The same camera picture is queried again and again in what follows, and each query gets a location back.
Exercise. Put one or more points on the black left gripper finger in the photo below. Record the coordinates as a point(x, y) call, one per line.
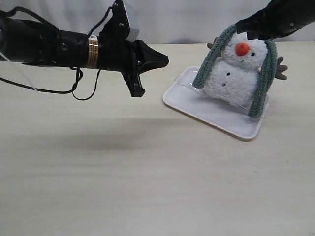
point(149, 59)
point(133, 83)

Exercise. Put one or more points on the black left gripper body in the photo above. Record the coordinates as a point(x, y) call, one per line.
point(108, 50)

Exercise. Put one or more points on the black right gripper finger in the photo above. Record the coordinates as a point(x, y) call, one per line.
point(256, 26)

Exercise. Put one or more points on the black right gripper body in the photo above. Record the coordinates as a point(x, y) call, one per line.
point(282, 18)

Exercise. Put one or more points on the green knitted scarf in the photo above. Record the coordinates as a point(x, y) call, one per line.
point(269, 65)

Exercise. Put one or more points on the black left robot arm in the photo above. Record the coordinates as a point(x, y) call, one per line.
point(29, 39)

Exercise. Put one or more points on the white plush snowman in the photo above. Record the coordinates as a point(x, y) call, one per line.
point(243, 53)

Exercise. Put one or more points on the white curtain backdrop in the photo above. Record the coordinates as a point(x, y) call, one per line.
point(160, 21)

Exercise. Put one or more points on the white plastic tray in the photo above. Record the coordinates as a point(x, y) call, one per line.
point(218, 115)

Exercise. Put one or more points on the white zip tie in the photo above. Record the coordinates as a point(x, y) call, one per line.
point(19, 70)

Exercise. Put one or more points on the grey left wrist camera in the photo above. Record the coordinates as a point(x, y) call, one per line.
point(133, 25)

